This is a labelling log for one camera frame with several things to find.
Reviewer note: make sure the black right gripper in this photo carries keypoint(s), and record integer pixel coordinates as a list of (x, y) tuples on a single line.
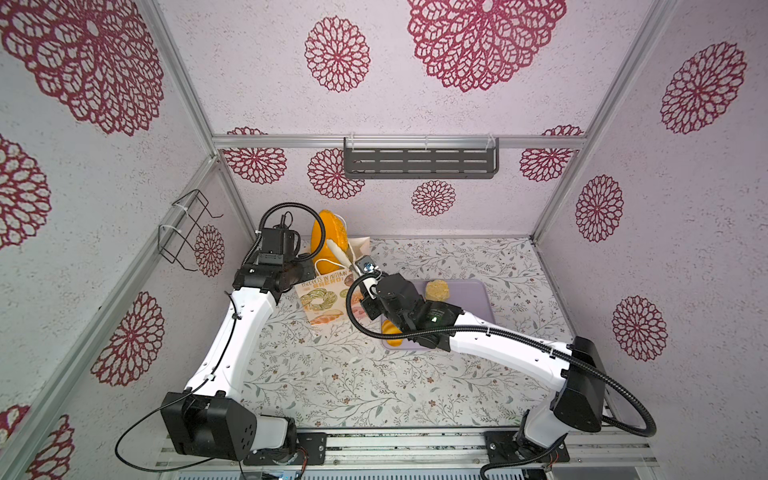
[(370, 307)]

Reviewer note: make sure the printed paper bread bag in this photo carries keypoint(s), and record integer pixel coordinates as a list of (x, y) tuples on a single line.
[(323, 298)]

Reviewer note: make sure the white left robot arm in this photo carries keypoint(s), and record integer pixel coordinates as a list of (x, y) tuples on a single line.
[(208, 419)]

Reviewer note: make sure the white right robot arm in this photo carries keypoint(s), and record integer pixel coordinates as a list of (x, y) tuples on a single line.
[(575, 401)]

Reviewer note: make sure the pale crusty bread roll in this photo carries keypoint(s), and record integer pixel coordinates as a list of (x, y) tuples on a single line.
[(437, 290)]

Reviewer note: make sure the small striped croissant bun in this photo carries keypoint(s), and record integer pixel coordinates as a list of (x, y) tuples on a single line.
[(389, 328)]

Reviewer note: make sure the lavender plastic tray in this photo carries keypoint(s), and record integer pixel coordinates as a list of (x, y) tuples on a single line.
[(470, 294)]

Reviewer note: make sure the black wire wall rack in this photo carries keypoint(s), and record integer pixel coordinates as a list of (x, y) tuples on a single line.
[(173, 238)]

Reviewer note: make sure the dark grey wall shelf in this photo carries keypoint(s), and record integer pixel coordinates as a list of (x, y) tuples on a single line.
[(425, 163)]

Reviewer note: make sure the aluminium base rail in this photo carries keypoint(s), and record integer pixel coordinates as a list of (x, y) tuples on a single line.
[(462, 451)]

